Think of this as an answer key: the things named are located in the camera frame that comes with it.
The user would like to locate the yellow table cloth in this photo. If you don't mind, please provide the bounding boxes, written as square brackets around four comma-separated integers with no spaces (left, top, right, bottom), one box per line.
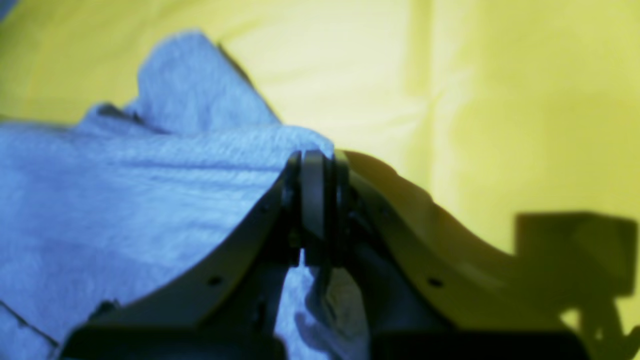
[1,0,639,360]

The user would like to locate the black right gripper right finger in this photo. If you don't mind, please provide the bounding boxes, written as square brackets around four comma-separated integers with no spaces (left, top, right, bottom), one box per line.
[327,151,589,360]

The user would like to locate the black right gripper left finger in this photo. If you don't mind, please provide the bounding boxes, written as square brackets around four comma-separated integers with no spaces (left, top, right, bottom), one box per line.
[60,150,327,360]

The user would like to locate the grey t-shirt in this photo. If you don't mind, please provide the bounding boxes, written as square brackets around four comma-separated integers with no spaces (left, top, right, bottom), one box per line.
[0,30,371,360]

